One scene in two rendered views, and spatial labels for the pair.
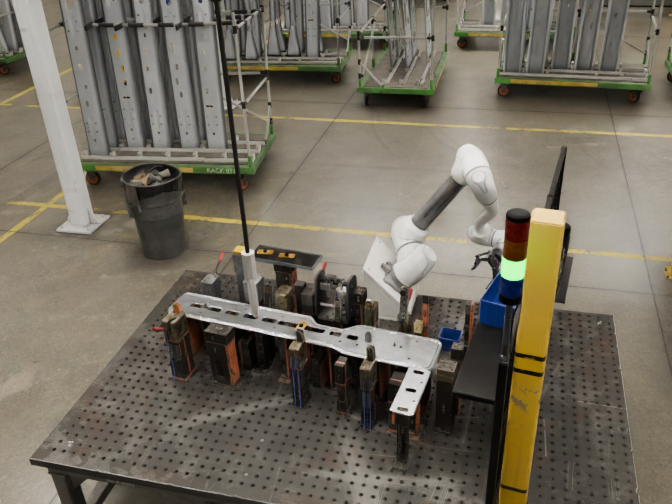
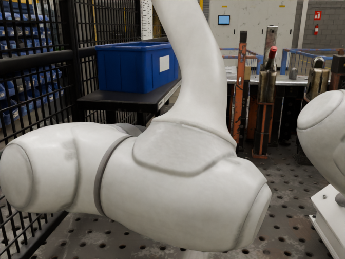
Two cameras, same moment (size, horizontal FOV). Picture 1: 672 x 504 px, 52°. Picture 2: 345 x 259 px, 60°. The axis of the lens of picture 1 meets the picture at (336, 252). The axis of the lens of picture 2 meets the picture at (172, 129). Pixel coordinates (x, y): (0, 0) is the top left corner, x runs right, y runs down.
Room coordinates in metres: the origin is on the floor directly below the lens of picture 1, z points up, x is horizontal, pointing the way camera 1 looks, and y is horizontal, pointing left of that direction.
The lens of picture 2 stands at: (3.71, -0.91, 1.21)
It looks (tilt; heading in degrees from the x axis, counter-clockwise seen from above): 19 degrees down; 168
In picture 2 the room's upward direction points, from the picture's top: straight up
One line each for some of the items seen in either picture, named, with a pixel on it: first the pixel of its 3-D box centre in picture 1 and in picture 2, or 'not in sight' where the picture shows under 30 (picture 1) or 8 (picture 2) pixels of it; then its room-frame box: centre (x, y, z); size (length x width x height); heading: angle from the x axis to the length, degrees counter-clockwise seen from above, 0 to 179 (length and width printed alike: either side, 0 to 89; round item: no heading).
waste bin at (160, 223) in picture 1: (158, 212); not in sight; (5.29, 1.49, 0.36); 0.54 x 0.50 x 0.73; 164
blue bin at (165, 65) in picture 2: (506, 299); (141, 63); (2.71, -0.80, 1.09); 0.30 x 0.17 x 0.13; 148
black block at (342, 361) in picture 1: (342, 386); (295, 105); (2.44, 0.00, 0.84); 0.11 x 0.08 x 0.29; 157
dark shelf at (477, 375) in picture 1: (498, 335); (155, 78); (2.54, -0.72, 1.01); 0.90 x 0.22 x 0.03; 157
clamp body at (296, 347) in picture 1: (299, 372); not in sight; (2.52, 0.20, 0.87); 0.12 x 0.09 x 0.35; 157
